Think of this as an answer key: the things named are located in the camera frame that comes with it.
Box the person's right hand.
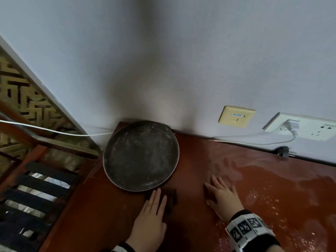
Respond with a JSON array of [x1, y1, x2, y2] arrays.
[[203, 175, 245, 223]]

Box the beige wall plate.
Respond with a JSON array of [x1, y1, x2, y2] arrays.
[[218, 105, 256, 128]]

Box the white wall power socket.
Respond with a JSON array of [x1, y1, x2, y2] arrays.
[[263, 112, 336, 142]]

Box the person's left hand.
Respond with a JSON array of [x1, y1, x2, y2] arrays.
[[125, 188, 168, 252]]

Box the round grey metal tray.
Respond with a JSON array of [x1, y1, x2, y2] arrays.
[[103, 120, 180, 193]]

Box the white paper sheet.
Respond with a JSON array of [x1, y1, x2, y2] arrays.
[[5, 173, 71, 218]]

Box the brown cleaning cloth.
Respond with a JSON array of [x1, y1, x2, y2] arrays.
[[146, 187, 179, 214]]

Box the black power plug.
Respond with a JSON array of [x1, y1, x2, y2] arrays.
[[273, 146, 297, 158]]

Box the red wooden rack black straps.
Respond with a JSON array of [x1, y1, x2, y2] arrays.
[[0, 145, 96, 252]]

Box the white power plug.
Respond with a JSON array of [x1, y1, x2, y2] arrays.
[[284, 120, 300, 137]]

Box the gold lattice screen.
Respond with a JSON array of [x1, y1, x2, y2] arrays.
[[0, 54, 77, 160]]

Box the white plug cable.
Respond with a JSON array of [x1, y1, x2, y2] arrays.
[[209, 133, 296, 146]]

